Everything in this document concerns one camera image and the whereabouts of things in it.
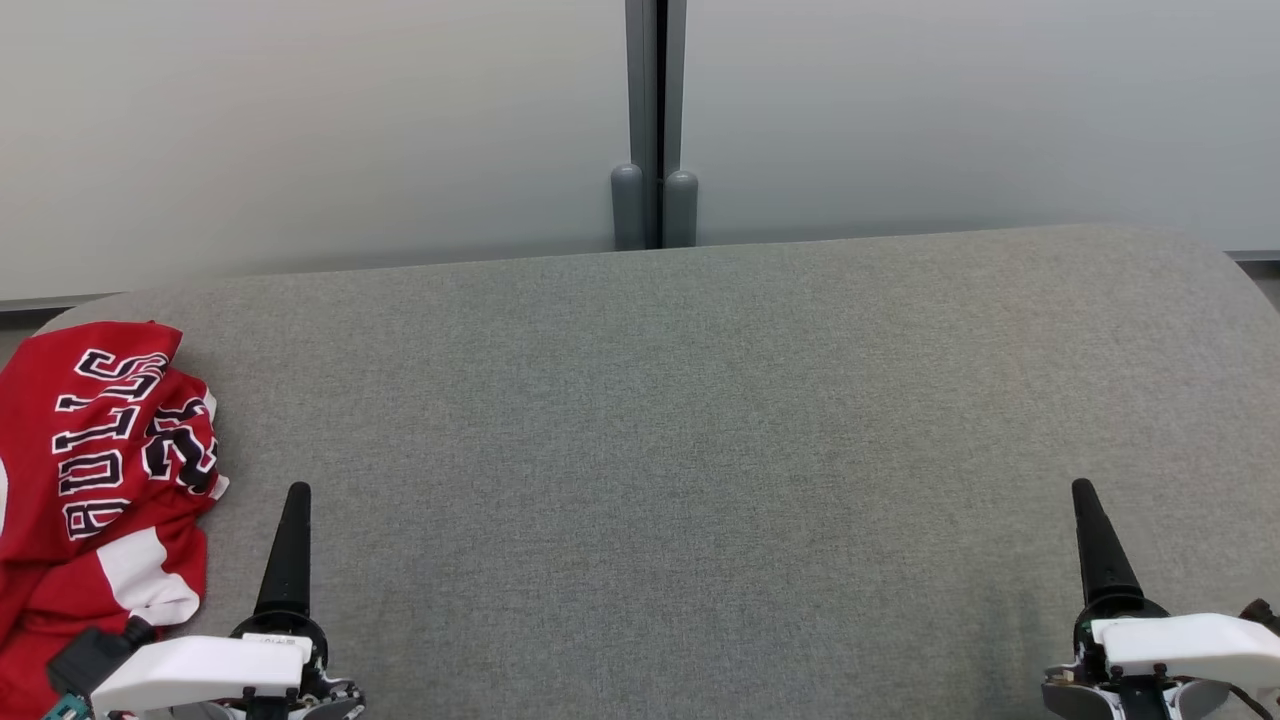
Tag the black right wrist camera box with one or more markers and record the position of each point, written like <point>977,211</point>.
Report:
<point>1262,615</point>

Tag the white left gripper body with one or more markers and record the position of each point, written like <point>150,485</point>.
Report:
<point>200,670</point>

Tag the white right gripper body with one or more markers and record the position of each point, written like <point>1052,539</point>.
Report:
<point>1180,640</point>

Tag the grey fabric sofa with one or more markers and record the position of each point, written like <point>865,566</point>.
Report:
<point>700,450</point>

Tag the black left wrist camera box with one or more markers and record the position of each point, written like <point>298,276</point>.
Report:
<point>90,655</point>

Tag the red white-trimmed shorts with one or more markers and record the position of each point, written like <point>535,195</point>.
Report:
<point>60,610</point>

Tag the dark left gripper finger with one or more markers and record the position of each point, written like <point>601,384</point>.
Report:
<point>288,560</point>

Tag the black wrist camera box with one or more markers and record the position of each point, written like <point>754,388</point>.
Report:
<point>90,655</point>
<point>1262,615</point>

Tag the red Bulls basketball jersey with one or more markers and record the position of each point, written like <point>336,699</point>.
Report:
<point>90,420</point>

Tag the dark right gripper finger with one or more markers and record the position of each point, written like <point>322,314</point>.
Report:
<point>1103,560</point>

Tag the grey partition post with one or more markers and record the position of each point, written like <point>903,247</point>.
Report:
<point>640,100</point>
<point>676,100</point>

